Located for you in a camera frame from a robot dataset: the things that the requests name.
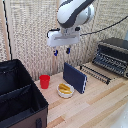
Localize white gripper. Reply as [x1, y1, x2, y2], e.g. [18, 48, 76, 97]
[45, 27, 82, 57]

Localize dark blue book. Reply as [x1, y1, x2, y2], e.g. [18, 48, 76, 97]
[62, 62, 89, 95]

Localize red plastic cup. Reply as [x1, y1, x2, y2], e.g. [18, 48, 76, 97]
[39, 74, 51, 90]

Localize yellow food pieces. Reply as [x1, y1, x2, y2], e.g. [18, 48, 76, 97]
[58, 83, 73, 94]

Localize white bowl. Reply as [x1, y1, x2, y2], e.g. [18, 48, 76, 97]
[56, 82, 75, 99]

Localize black toaster oven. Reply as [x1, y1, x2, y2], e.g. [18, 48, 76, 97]
[92, 37, 128, 80]

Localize black fabric storage box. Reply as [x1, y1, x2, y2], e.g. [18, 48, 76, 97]
[0, 58, 50, 128]

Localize black wire oven rack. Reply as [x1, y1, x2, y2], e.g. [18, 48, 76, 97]
[79, 64, 112, 86]

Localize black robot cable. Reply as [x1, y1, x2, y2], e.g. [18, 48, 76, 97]
[80, 14, 128, 37]

